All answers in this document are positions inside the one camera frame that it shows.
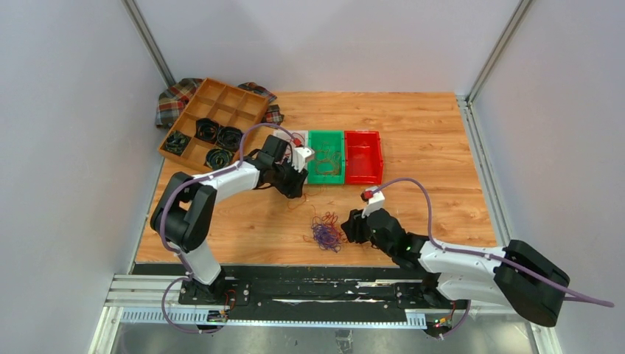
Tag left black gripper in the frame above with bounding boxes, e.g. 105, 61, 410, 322
273, 157, 309, 199

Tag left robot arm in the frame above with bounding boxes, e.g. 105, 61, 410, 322
150, 136, 315, 305

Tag purple cable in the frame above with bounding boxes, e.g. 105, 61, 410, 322
360, 178, 615, 309
158, 122, 300, 335

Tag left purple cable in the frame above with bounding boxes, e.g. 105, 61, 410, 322
158, 122, 300, 335

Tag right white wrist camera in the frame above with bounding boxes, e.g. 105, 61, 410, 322
361, 187, 385, 218

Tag plaid cloth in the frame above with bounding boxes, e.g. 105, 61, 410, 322
155, 77, 284, 128

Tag orange and purple wire tangle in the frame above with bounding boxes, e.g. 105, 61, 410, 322
302, 204, 349, 254

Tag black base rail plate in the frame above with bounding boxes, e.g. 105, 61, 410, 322
131, 263, 472, 324

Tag green plastic bin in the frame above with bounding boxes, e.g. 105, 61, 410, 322
307, 130, 346, 185

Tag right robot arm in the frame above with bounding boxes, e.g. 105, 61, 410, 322
341, 209, 570, 327

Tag white plastic bin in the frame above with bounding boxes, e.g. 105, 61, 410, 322
263, 131, 307, 175

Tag red plastic bin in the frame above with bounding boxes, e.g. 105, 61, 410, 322
344, 131, 384, 185

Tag orange wooden compartment tray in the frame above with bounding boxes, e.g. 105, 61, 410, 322
158, 78, 269, 173

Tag orange wire in green bin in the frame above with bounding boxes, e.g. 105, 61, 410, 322
312, 144, 345, 178

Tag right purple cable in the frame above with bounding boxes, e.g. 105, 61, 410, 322
360, 178, 615, 309

